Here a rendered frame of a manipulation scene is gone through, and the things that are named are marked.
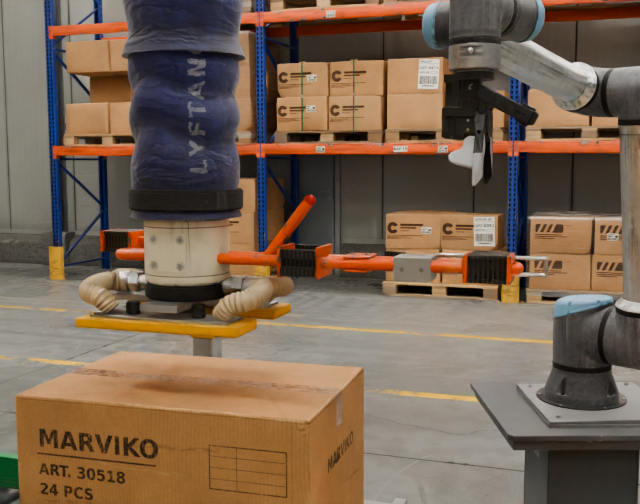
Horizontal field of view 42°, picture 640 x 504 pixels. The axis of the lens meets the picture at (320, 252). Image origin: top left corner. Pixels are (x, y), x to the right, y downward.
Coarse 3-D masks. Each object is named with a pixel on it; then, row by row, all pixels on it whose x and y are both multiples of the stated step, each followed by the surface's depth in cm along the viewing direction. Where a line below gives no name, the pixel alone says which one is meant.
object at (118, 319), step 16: (128, 304) 162; (192, 304) 159; (80, 320) 162; (96, 320) 161; (112, 320) 160; (128, 320) 159; (144, 320) 159; (160, 320) 158; (176, 320) 157; (192, 320) 157; (208, 320) 157; (240, 320) 159; (256, 320) 161; (208, 336) 154; (224, 336) 153
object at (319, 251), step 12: (288, 252) 158; (300, 252) 157; (312, 252) 156; (324, 252) 160; (288, 264) 159; (300, 264) 158; (312, 264) 157; (300, 276) 157; (312, 276) 157; (324, 276) 160
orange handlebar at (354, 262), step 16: (128, 256) 170; (224, 256) 164; (240, 256) 163; (256, 256) 162; (272, 256) 161; (336, 256) 161; (352, 256) 156; (368, 256) 155; (384, 256) 159; (368, 272) 155; (432, 272) 152; (448, 272) 151; (512, 272) 147
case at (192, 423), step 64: (64, 384) 171; (128, 384) 170; (192, 384) 170; (256, 384) 170; (320, 384) 170; (64, 448) 161; (128, 448) 157; (192, 448) 153; (256, 448) 150; (320, 448) 153
